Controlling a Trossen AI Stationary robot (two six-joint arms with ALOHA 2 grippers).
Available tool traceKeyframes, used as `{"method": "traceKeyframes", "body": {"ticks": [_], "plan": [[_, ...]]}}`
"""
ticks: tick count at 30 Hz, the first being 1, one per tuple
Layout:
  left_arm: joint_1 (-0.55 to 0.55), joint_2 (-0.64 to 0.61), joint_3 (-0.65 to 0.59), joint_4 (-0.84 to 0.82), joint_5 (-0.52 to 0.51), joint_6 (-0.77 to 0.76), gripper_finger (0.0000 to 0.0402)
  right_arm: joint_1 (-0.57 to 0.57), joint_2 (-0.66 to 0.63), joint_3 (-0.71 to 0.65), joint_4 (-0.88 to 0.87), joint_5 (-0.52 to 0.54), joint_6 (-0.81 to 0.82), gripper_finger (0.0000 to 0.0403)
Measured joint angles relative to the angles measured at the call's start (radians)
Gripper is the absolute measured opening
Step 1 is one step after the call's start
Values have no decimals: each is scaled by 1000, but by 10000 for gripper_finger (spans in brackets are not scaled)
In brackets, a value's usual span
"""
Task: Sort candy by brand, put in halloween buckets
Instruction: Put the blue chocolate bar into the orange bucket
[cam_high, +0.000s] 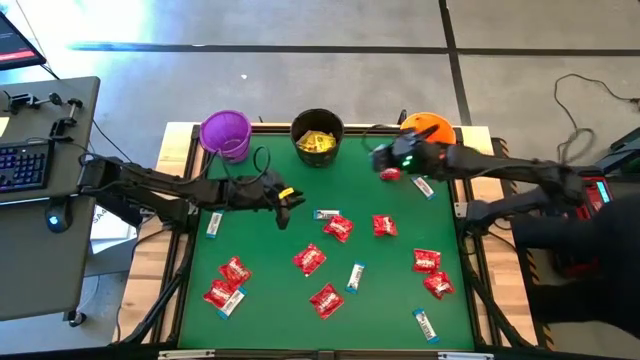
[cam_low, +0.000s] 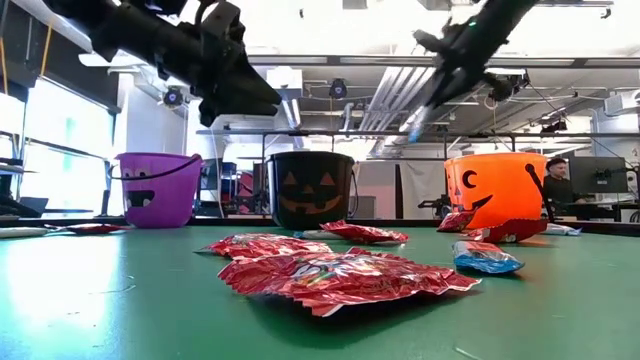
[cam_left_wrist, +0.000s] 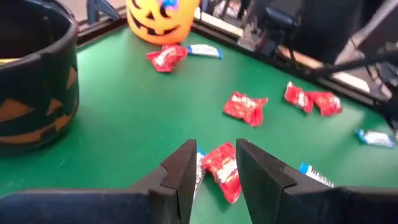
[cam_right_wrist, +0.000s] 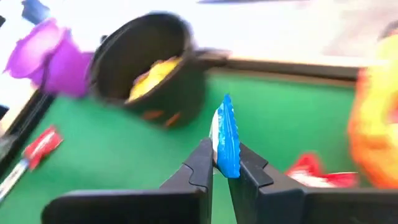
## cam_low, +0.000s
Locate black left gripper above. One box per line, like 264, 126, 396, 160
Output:
189, 39, 283, 126

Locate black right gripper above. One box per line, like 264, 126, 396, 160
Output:
414, 17, 501, 109

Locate white blue Hershey's bar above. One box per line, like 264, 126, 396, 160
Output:
542, 223, 584, 237
405, 104, 432, 145
452, 240, 526, 275
293, 228, 346, 241
0, 226, 51, 239

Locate red Skittles candy packet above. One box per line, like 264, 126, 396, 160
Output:
47, 222, 129, 236
217, 247, 482, 318
194, 232, 334, 260
462, 218, 549, 245
319, 219, 410, 246
437, 209, 476, 234

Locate white ceiling box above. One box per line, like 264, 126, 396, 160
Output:
265, 67, 304, 99

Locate black ceiling-hung device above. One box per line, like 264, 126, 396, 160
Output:
487, 74, 531, 104

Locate white fabric sheet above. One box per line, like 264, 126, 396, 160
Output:
399, 160, 448, 220

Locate orange jack-o-lantern bucket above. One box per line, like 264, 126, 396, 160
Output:
442, 151, 557, 225

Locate black jack-o-lantern bucket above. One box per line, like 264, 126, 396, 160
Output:
264, 151, 360, 230

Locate white board panel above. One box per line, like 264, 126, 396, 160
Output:
357, 160, 397, 220

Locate purple monster face bucket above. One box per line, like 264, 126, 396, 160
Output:
109, 152, 205, 230

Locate person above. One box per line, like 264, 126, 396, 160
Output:
542, 157, 589, 206

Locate ceiling light fixture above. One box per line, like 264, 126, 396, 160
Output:
539, 0, 615, 9

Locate black computer monitor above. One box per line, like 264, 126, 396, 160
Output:
568, 156, 630, 195

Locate grey ceiling rail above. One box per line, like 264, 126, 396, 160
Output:
79, 53, 640, 69

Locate black ceiling camera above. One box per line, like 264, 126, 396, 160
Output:
163, 85, 185, 107
328, 78, 349, 100

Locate black metal rack frame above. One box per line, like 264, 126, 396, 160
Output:
194, 128, 640, 221

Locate black aluminium table frame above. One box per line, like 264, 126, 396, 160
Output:
0, 215, 640, 237

